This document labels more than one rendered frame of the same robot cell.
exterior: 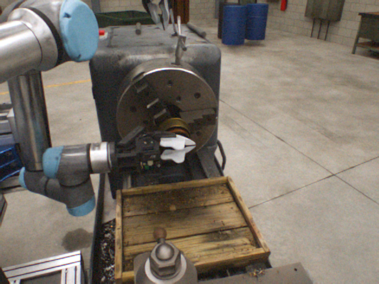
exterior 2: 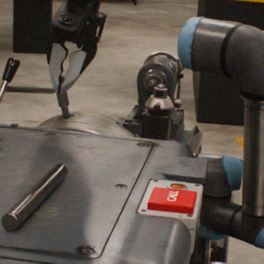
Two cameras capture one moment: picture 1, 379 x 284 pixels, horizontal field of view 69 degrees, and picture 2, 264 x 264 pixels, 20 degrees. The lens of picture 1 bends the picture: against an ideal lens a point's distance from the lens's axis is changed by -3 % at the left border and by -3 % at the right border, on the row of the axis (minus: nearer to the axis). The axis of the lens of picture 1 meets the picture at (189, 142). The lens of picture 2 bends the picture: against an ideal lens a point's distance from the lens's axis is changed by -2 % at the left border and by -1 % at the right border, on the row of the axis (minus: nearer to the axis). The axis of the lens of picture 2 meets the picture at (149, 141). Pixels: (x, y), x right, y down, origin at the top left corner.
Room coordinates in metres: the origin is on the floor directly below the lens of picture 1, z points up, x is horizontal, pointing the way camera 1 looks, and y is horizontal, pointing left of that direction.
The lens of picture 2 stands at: (2.10, 0.64, 1.61)
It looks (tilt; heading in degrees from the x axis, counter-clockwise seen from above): 17 degrees down; 199
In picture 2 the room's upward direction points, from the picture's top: 4 degrees clockwise
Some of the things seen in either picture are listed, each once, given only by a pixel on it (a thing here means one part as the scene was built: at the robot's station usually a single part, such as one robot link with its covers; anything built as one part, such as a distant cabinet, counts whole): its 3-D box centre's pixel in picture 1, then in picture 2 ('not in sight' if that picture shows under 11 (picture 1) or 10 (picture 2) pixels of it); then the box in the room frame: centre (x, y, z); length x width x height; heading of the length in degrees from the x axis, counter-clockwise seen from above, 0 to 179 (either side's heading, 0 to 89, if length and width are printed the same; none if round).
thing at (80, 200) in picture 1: (73, 191); (218, 215); (0.56, 0.30, 0.98); 0.11 x 0.08 x 0.11; 67
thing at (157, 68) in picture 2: not in sight; (155, 96); (-0.35, -0.17, 1.01); 0.30 x 0.20 x 0.29; 12
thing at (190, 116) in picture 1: (199, 118); not in sight; (0.77, -0.03, 1.08); 0.12 x 0.11 x 0.05; 102
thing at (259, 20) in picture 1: (255, 21); not in sight; (8.08, -1.78, 0.44); 0.59 x 0.59 x 0.88
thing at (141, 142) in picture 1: (136, 155); not in sight; (0.58, 0.13, 1.08); 0.12 x 0.09 x 0.08; 102
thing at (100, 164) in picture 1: (102, 156); not in sight; (0.57, 0.21, 1.08); 0.08 x 0.05 x 0.08; 12
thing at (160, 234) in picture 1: (160, 240); (157, 106); (0.27, 0.04, 1.14); 0.04 x 0.02 x 0.02; 12
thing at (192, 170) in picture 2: not in sight; (181, 174); (1.06, 0.35, 1.24); 0.09 x 0.08 x 0.03; 12
